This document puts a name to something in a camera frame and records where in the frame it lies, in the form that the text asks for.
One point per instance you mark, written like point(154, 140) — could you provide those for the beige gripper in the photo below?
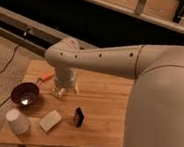
point(66, 78)

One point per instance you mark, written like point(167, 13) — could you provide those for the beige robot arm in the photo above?
point(155, 110)

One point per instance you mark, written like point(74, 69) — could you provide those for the black eraser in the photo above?
point(78, 117)

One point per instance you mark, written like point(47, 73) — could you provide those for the small clear plastic packet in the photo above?
point(58, 92)

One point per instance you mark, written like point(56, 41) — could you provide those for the dark purple bowl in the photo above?
point(25, 94)

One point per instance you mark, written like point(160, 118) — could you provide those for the white sponge block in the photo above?
point(50, 120)

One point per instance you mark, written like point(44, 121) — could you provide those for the wooden board table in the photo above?
point(102, 98)

